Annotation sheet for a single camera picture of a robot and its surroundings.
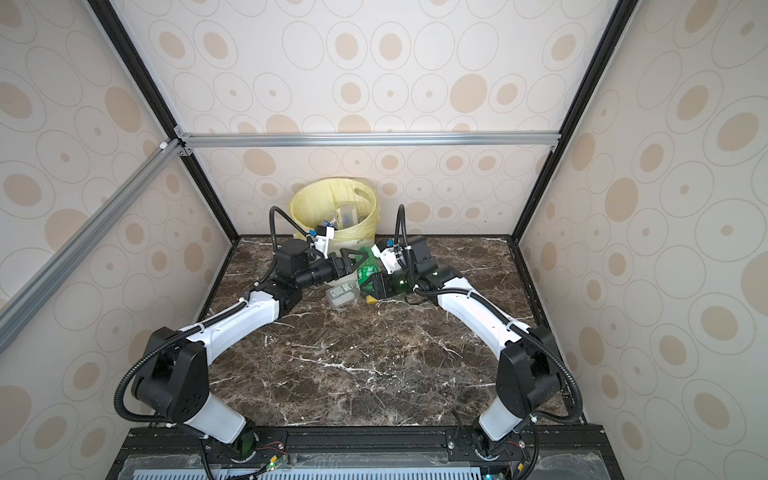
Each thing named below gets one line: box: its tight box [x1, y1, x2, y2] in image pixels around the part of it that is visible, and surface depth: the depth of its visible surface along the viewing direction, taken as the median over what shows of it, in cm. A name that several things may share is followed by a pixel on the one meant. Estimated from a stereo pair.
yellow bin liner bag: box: [290, 177, 380, 239], surface depth 100 cm
